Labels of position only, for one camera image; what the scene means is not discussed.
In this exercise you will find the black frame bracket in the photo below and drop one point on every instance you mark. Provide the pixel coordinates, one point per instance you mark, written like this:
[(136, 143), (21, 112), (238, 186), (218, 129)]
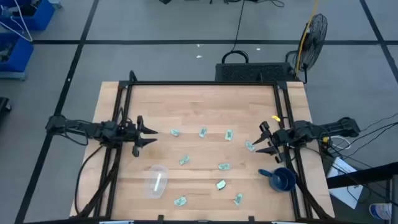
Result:
[(133, 76), (160, 218), (251, 218)]

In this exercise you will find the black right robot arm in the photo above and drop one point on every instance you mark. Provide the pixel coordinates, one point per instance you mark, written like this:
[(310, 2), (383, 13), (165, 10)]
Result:
[(335, 127)]

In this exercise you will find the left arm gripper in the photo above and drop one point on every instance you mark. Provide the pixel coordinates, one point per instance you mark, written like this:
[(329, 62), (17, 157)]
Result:
[(130, 134)]

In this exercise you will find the yellow plug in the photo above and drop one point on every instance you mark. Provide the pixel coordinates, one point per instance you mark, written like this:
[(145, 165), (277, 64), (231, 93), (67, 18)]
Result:
[(325, 140)]

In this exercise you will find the black aluminium table frame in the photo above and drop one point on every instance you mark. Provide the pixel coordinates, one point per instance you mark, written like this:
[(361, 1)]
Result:
[(202, 83)]

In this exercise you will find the dark blue mug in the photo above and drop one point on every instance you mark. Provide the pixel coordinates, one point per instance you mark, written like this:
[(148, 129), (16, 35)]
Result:
[(283, 182)]

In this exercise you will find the black metal beam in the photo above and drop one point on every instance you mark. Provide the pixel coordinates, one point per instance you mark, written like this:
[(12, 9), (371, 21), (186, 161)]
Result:
[(357, 179)]

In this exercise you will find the black equipment piece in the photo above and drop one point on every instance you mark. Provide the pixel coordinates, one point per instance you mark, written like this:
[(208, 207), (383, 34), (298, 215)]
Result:
[(3, 104)]

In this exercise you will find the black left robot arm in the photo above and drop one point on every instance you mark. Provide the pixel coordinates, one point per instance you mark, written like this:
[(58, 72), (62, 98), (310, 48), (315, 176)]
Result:
[(77, 126)]

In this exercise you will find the blue storage bin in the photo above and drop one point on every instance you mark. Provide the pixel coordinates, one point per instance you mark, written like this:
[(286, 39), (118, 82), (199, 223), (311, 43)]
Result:
[(21, 56), (43, 17)]

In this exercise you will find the person's shoe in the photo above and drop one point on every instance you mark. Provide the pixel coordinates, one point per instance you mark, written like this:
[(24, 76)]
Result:
[(381, 211)]

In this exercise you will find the green white sweetener packet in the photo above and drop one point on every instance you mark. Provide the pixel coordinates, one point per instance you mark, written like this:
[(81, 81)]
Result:
[(175, 132), (184, 160), (180, 201), (203, 132), (221, 185), (224, 166), (229, 134), (238, 199), (249, 146)]

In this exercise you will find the black floor fan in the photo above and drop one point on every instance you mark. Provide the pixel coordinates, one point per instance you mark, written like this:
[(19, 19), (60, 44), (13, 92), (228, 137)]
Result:
[(314, 37)]

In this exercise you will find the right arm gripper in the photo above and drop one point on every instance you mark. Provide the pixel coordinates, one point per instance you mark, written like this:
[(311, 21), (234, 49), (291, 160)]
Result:
[(281, 138)]

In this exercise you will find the small yellow tag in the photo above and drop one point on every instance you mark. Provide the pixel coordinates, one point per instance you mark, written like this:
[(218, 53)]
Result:
[(275, 118)]

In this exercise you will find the clear plastic container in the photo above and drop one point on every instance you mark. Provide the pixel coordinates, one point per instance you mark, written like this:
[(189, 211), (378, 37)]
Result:
[(149, 186)]

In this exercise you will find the black perforated case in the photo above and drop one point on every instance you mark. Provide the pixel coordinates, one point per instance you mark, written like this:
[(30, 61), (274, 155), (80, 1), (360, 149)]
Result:
[(248, 72)]

